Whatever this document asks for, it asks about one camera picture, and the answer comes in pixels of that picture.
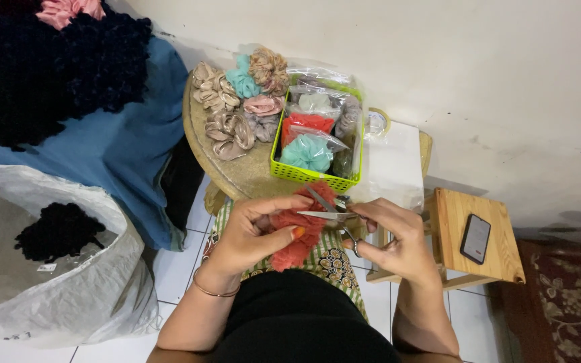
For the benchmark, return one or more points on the clear tape roll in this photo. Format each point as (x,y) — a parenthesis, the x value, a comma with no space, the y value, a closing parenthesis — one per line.
(377,122)

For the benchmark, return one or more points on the mauve grey scrunchie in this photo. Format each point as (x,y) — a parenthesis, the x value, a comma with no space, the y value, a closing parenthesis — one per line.
(263,127)

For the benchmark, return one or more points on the pink ruffled scrunchie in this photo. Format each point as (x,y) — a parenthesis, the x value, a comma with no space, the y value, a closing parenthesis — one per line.
(66,11)

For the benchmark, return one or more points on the black cloth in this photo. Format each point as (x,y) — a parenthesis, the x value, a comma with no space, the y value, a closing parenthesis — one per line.
(182,186)

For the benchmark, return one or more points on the large pile of black scrunchies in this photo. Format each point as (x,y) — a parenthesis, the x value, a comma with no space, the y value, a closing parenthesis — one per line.
(23,75)

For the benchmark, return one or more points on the packet with grey scrunchie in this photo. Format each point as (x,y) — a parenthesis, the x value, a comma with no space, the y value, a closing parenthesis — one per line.
(349,118)

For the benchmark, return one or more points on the teal chiffon scrunchie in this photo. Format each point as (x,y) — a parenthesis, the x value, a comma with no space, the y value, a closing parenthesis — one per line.
(242,80)

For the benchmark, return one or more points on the light wooden stool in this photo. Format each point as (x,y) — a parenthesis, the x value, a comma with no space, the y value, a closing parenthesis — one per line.
(477,201)

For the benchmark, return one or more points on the person's black shirt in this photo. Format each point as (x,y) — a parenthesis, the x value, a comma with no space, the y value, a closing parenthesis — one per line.
(295,322)

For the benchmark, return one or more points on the dark red floral carpet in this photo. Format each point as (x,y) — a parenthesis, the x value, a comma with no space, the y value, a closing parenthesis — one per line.
(563,307)

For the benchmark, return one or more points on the packet with teal scrunchie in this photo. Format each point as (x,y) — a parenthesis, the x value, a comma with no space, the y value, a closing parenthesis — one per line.
(308,154)

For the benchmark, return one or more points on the white woven sack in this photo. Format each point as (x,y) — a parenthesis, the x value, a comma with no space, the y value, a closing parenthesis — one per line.
(78,297)

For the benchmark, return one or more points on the heap of black scrunchies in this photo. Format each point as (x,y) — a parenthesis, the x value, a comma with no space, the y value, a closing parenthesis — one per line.
(58,232)

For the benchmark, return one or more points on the person's striped patterned skirt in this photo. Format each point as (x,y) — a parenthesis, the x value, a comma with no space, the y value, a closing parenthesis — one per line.
(338,267)

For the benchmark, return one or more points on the round beige table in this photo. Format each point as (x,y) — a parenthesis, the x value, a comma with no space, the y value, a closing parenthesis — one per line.
(240,174)

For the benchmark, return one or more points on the person's right hand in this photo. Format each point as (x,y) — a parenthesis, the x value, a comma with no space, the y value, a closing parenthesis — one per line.
(401,247)

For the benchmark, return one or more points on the black smartphone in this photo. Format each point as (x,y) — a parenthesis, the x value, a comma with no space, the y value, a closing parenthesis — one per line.
(475,239)

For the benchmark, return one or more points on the packet with pale mint scrunchie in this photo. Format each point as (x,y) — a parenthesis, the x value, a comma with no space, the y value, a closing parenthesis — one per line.
(315,102)

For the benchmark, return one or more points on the pink satin scrunchie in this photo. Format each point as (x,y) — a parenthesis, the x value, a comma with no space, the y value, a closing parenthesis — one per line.
(264,105)

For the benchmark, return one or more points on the coral ruffled scrunchie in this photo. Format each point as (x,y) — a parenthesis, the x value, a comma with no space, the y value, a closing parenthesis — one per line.
(303,237)

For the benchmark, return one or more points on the packet with dark green scrunchie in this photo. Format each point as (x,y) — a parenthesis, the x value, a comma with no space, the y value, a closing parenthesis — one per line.
(345,162)

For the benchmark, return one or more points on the packet with red scrunchie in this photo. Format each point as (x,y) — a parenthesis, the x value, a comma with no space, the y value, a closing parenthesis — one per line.
(306,123)

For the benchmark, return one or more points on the lime green plastic basket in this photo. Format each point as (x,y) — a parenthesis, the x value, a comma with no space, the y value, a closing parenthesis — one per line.
(305,175)

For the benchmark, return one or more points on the tan floral scrunchie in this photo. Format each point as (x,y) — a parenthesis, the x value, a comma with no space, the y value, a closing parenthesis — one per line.
(269,70)

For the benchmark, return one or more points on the large beige satin scrunchie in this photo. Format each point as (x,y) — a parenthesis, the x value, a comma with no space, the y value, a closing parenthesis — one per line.
(230,135)

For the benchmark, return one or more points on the person's left hand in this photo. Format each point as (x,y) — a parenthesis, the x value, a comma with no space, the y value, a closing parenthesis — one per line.
(237,237)

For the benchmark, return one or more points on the small beige satin scrunchie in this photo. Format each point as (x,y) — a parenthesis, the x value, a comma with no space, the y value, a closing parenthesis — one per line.
(212,88)

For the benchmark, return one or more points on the stack of clear plastic bags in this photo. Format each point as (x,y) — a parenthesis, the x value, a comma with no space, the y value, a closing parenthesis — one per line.
(394,164)

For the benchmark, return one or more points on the blue cloth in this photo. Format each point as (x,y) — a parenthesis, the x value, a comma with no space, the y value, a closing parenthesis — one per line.
(114,161)

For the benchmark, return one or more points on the silver metal scissors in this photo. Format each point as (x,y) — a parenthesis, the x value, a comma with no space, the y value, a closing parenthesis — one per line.
(327,215)

